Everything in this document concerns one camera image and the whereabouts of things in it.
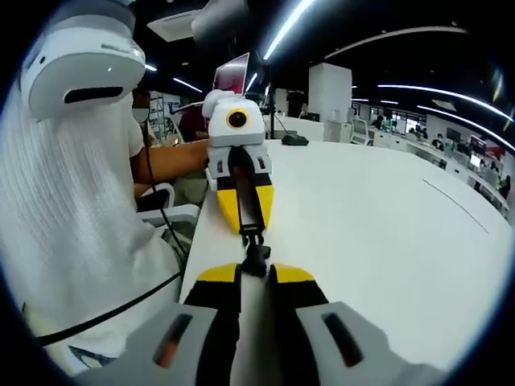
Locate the white office chair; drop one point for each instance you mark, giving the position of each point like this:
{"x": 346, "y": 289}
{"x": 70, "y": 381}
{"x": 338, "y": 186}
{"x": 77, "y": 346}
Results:
{"x": 361, "y": 130}
{"x": 177, "y": 213}

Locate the red wall screen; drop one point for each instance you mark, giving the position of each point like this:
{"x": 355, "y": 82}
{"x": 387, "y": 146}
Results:
{"x": 487, "y": 145}

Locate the white low cabinet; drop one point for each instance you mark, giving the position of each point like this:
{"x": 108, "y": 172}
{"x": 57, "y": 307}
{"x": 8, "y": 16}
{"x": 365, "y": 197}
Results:
{"x": 337, "y": 130}

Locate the person in white shirt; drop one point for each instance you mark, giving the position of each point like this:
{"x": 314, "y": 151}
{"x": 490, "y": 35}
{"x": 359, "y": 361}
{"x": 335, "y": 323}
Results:
{"x": 68, "y": 225}

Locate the ceiling air conditioner vent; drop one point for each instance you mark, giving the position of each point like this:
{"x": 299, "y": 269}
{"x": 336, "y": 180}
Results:
{"x": 173, "y": 24}

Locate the white VR headset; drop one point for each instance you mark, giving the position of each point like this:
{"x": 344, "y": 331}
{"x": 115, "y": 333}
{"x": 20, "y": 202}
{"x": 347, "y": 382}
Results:
{"x": 80, "y": 68}

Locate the black stand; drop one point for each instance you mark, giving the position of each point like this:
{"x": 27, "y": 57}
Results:
{"x": 273, "y": 104}

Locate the black plastic buckle part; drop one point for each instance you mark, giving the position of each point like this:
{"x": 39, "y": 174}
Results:
{"x": 255, "y": 261}
{"x": 251, "y": 231}

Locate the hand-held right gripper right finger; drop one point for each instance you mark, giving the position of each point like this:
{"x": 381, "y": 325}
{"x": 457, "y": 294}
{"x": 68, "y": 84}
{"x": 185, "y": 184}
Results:
{"x": 334, "y": 346}

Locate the black rounded object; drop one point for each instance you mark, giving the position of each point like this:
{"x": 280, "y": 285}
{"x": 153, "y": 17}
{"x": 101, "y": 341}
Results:
{"x": 295, "y": 140}

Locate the open laptop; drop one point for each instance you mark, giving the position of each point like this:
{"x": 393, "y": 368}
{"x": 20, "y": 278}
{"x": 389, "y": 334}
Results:
{"x": 231, "y": 76}

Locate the white computer monitor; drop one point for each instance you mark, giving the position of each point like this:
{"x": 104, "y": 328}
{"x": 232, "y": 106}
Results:
{"x": 475, "y": 161}

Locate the ceiling light strip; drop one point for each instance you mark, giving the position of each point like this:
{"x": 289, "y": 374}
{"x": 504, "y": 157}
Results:
{"x": 287, "y": 26}
{"x": 446, "y": 96}

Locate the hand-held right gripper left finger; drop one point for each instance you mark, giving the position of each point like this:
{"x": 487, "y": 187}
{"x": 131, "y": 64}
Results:
{"x": 181, "y": 350}

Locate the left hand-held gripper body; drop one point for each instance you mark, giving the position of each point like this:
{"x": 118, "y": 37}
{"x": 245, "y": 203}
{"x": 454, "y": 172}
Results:
{"x": 237, "y": 128}

